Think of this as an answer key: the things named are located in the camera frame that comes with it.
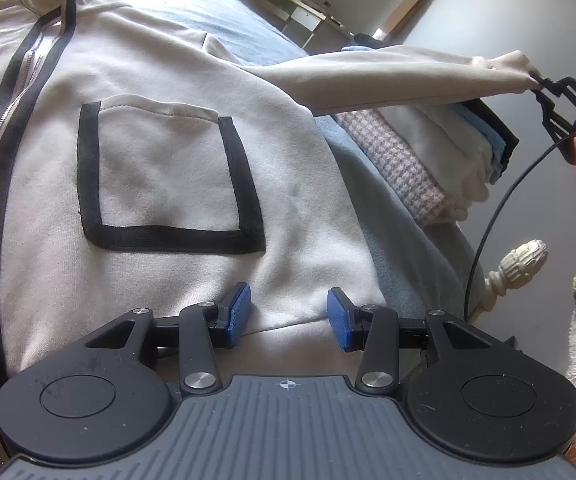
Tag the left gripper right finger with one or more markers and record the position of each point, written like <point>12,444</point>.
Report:
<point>380,334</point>

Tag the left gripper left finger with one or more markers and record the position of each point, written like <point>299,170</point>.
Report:
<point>195,333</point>

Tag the beige zip-up hoodie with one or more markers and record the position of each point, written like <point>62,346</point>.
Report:
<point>143,166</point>

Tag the stack of folded clothes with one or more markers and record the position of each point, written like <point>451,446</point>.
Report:
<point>427,130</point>

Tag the white carved bedpost finial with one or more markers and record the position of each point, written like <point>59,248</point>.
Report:
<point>514,271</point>

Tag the long cardboard box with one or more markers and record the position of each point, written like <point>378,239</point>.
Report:
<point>397,20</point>

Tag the white desk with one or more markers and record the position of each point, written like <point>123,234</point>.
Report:
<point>304,23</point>

